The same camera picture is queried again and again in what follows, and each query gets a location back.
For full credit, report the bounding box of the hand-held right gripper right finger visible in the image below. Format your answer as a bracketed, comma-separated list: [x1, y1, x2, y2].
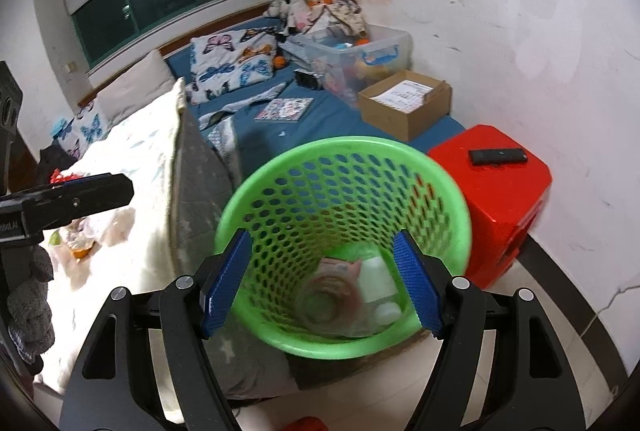
[392, 229, 586, 431]

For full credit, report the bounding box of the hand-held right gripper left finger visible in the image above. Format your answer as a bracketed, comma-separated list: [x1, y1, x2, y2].
[59, 229, 252, 431]

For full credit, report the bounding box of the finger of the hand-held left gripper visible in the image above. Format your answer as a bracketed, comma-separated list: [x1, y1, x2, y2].
[22, 173, 135, 232]

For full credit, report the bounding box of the clear plastic wrapper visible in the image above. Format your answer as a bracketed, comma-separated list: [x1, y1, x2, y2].
[65, 211, 136, 252]

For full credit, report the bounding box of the white paper box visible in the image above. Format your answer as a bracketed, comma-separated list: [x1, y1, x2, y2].
[356, 256, 401, 304]

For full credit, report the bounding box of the white tissue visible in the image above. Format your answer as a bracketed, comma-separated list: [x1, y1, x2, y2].
[372, 301, 403, 327]

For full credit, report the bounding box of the clear cup with pink label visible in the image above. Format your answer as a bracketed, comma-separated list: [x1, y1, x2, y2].
[295, 256, 363, 338]

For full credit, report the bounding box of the green plastic basket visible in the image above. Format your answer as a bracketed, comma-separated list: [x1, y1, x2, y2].
[214, 136, 473, 359]

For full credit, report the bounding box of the person's left hand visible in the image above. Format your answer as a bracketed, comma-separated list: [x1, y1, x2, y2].
[0, 245, 56, 376]

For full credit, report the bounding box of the white printed quilt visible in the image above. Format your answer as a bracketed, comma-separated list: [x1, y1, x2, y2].
[35, 78, 236, 422]

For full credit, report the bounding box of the small butterfly pillow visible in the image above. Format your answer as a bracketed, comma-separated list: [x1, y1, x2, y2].
[50, 103, 113, 159]

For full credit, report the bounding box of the grey star blanket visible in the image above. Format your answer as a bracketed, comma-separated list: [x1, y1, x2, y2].
[170, 83, 296, 399]

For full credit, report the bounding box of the red plastic stool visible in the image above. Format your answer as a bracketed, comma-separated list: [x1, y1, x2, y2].
[427, 125, 553, 289]

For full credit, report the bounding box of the beige pillow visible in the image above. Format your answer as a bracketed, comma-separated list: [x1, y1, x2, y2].
[95, 50, 176, 122]

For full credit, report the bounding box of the black remote control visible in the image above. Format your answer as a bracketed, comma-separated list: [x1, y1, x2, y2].
[468, 148, 528, 166]

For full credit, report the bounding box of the red object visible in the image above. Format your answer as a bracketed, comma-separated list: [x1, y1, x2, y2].
[282, 416, 328, 431]

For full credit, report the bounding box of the cardboard box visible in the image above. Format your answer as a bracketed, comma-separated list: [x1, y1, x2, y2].
[357, 70, 453, 142]

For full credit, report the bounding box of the blue bed sheet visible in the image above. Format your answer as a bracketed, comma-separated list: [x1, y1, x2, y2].
[165, 18, 466, 192]

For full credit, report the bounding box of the colourful booklet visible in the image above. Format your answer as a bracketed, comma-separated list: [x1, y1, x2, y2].
[254, 97, 315, 122]

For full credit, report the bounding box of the paper calendar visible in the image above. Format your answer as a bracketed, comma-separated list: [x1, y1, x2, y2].
[372, 80, 435, 114]

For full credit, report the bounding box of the large butterfly pillow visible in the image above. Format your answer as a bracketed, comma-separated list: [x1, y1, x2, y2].
[190, 28, 281, 104]

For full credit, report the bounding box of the clear plastic storage box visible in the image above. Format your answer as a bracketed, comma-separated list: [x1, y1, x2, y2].
[287, 23, 413, 104]

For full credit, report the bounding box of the patterned cloth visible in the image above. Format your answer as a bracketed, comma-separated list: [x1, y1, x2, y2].
[310, 0, 371, 36]

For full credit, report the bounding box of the black and white plush toy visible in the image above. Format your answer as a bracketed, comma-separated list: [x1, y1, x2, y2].
[265, 0, 311, 36]

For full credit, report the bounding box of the wooden bed frame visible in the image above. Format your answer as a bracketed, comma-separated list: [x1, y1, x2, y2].
[79, 1, 271, 108]

